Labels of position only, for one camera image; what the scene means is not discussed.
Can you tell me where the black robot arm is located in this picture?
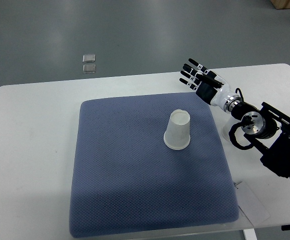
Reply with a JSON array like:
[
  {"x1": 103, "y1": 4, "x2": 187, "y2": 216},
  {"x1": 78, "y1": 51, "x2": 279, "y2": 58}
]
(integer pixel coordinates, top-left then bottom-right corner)
[{"x1": 221, "y1": 93, "x2": 290, "y2": 227}]

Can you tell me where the wooden furniture corner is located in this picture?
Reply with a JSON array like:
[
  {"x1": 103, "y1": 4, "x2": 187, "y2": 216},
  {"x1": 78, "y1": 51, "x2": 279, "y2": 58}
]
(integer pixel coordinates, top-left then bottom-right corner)
[{"x1": 270, "y1": 0, "x2": 290, "y2": 10}]

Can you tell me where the white paper tag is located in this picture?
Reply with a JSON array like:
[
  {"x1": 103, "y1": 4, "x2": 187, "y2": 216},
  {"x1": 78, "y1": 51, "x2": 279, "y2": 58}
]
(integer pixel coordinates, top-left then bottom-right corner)
[{"x1": 235, "y1": 182, "x2": 270, "y2": 227}]

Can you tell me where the blue textured cushion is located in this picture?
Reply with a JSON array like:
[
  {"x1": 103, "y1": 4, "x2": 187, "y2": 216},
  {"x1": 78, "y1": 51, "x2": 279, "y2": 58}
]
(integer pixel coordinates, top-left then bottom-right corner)
[{"x1": 69, "y1": 92, "x2": 239, "y2": 238}]

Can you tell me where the white paper cup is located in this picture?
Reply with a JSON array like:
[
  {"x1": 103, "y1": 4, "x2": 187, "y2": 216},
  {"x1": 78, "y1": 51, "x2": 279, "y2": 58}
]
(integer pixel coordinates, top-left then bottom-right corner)
[
  {"x1": 221, "y1": 116, "x2": 240, "y2": 141},
  {"x1": 163, "y1": 109, "x2": 191, "y2": 151}
]

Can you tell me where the upper metal floor plate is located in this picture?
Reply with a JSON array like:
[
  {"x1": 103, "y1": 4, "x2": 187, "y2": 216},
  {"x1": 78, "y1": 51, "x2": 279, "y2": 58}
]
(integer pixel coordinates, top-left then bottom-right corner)
[{"x1": 82, "y1": 53, "x2": 95, "y2": 63}]

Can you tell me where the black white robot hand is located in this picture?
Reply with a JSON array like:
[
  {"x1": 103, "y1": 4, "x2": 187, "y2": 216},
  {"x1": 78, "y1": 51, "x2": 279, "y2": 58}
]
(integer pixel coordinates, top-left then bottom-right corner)
[{"x1": 179, "y1": 58, "x2": 242, "y2": 113}]

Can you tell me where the white paper cup on cushion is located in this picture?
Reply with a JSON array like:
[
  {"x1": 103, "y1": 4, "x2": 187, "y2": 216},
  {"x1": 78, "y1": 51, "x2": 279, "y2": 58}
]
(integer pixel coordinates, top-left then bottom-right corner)
[{"x1": 163, "y1": 109, "x2": 191, "y2": 151}]

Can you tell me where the white table leg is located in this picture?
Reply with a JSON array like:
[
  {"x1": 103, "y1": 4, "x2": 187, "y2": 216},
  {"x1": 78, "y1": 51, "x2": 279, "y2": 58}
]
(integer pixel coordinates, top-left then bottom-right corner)
[{"x1": 243, "y1": 228, "x2": 258, "y2": 240}]

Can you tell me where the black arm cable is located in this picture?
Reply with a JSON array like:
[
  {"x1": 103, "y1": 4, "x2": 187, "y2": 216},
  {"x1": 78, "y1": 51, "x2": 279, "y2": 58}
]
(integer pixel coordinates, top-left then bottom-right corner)
[{"x1": 228, "y1": 87, "x2": 257, "y2": 151}]

